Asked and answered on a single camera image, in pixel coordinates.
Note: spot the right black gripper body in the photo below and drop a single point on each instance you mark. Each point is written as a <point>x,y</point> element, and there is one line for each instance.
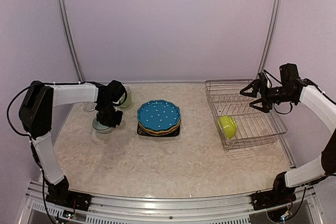
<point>271,97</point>

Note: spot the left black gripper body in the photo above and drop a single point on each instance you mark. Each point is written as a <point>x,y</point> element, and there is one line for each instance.
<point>108,117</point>

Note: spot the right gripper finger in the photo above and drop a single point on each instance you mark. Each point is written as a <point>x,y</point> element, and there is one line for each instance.
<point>260,105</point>
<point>251,90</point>

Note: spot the white patterned bowl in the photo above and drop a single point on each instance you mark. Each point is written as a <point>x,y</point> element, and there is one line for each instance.
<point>102,129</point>

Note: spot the pale green mug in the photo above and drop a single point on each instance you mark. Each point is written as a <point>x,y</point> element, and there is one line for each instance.
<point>126,99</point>

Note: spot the clear glass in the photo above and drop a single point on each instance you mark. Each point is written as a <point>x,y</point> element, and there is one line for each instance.
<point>89,106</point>

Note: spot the black square floral plate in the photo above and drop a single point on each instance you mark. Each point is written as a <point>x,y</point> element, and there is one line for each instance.
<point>172,133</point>

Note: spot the blue polka dot plate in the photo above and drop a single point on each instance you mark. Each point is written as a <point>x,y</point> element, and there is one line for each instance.
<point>159,115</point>

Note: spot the orange polka dot plate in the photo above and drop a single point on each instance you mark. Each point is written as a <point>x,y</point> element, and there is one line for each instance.
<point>162,132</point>

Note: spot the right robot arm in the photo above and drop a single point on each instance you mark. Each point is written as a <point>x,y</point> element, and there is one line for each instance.
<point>305,93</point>

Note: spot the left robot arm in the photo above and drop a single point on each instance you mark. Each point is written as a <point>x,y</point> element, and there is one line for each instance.
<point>35,114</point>

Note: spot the yellow-green bowl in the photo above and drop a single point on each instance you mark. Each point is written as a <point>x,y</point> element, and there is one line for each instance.
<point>228,124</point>

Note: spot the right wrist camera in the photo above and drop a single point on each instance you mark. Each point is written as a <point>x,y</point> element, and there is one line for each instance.
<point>264,80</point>

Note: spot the metal wire dish rack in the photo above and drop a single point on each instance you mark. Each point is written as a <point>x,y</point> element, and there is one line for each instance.
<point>253,127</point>

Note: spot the right vertical aluminium post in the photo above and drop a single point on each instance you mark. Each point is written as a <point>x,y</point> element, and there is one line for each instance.
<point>276,4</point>

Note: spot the vertical aluminium post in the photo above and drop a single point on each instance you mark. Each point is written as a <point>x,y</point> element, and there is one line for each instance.
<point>69,39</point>
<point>276,4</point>

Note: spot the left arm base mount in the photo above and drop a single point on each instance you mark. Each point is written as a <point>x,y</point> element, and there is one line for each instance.
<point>74,200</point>

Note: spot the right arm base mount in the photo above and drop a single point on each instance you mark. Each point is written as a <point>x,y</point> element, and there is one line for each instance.
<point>267,199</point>

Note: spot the aluminium front frame rail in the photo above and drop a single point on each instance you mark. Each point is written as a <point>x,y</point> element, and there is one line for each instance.
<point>236,208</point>

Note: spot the left vertical aluminium post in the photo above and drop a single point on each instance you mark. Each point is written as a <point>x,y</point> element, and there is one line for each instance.
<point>69,39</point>

